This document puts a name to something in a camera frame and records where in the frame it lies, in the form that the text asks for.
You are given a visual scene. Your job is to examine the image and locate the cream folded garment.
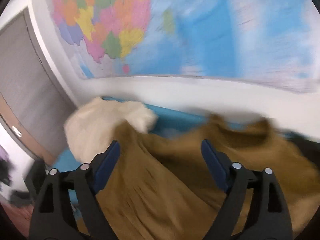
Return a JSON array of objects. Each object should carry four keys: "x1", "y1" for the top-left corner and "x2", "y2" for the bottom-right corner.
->
[{"x1": 64, "y1": 97, "x2": 158, "y2": 163}]

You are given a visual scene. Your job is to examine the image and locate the black garment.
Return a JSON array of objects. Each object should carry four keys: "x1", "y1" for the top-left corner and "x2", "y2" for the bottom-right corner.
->
[{"x1": 289, "y1": 133, "x2": 320, "y2": 168}]

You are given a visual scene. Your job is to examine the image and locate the grey wardrobe door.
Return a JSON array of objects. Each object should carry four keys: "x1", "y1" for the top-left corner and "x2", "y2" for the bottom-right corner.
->
[{"x1": 1, "y1": 9, "x2": 76, "y2": 165}]

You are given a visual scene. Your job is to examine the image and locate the blue bed sheet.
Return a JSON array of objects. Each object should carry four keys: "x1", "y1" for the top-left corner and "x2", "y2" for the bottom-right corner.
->
[{"x1": 51, "y1": 96, "x2": 246, "y2": 221}]

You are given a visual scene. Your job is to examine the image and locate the mustard brown shirt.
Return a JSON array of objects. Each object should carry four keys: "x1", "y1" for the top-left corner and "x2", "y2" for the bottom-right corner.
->
[{"x1": 97, "y1": 115, "x2": 319, "y2": 239}]

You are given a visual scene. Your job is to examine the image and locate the colourful wall map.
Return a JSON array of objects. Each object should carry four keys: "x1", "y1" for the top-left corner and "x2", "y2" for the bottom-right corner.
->
[{"x1": 47, "y1": 0, "x2": 319, "y2": 93}]

